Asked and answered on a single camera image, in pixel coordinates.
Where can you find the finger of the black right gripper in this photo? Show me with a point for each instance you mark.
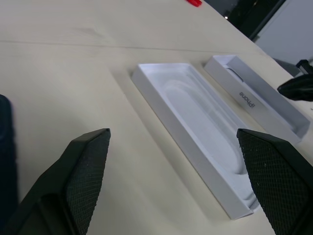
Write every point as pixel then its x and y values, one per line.
pixel 300 86

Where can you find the dark blue smartphone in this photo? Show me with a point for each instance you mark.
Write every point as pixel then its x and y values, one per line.
pixel 7 147
pixel 195 105

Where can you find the white phone box lid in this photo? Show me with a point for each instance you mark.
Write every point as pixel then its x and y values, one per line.
pixel 247 98

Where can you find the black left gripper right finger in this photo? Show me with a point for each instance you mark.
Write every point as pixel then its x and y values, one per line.
pixel 276 176

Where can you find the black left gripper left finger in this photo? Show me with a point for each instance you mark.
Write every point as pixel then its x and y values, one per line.
pixel 73 176

